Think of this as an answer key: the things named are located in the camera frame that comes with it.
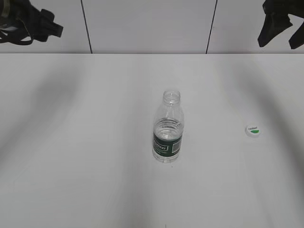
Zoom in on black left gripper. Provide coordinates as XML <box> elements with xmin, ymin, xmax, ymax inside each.
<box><xmin>0</xmin><ymin>0</ymin><xmax>63</xmax><ymax>43</ymax></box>

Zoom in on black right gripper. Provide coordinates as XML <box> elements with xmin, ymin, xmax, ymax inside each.
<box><xmin>257</xmin><ymin>0</ymin><xmax>304</xmax><ymax>49</ymax></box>

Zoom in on white green bottle cap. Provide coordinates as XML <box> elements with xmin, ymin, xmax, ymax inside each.
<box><xmin>245</xmin><ymin>125</ymin><xmax>261</xmax><ymax>138</ymax></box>

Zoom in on clear Cestbon water bottle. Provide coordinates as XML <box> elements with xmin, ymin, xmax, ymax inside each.
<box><xmin>152</xmin><ymin>90</ymin><xmax>184</xmax><ymax>163</ymax></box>

